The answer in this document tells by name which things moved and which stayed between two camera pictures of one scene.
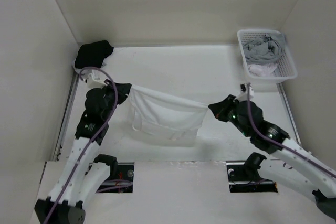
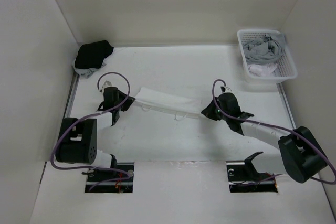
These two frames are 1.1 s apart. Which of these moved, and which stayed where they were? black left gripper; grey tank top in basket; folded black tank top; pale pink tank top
Moved: black left gripper
Stayed: folded black tank top; grey tank top in basket; pale pink tank top
